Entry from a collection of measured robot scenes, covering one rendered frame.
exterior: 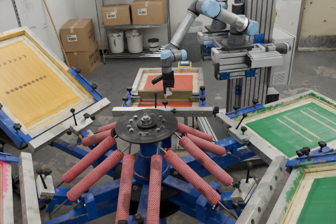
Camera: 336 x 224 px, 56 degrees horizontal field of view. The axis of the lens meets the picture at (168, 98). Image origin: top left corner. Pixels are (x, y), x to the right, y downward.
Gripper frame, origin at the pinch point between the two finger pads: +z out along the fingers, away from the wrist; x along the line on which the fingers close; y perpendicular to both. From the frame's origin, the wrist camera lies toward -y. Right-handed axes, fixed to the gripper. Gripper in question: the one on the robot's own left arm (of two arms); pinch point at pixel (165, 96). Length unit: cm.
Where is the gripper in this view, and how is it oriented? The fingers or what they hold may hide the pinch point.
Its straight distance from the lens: 235.9
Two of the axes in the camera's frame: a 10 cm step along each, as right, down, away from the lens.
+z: 0.5, 8.8, 4.7
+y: 10.0, -0.1, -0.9
